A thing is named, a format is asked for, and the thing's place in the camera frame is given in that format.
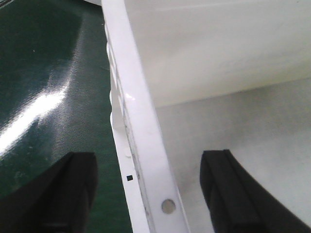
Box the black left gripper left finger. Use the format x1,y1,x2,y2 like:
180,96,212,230
0,152,98,233

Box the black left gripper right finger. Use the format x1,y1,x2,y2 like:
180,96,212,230
200,150,311,233

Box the white plastic tote box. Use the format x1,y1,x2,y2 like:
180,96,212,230
102,0,311,233

